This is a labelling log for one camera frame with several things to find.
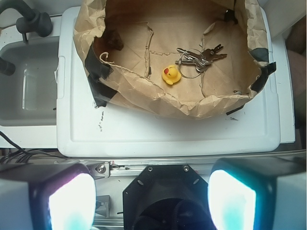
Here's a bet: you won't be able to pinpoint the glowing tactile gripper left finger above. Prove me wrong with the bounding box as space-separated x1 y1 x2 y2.
0 163 96 230

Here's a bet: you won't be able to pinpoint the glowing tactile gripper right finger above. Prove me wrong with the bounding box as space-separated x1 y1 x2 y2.
208 157 307 230

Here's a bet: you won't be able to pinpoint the silver key bunch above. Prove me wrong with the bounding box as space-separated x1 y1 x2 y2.
175 44 227 72

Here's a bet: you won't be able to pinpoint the white plastic bin lid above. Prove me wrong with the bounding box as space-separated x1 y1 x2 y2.
56 7 281 158

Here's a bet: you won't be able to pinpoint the grey plastic sink basin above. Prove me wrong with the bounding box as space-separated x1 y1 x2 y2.
0 36 59 127

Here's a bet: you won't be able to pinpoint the yellow rubber duck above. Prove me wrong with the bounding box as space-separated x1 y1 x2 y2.
162 65 182 85

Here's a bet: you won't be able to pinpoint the brown paper bag liner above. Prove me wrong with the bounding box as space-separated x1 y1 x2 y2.
73 0 276 119

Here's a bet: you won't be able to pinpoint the dark grey faucet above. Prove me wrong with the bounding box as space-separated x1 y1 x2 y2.
0 0 53 43

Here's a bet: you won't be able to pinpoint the black cables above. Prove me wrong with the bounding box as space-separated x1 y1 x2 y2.
0 131 60 165

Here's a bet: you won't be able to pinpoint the black octagonal mount plate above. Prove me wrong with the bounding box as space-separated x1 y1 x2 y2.
123 165 215 230

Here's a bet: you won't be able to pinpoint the aluminium extrusion rail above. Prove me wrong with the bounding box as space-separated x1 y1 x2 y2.
54 150 307 178

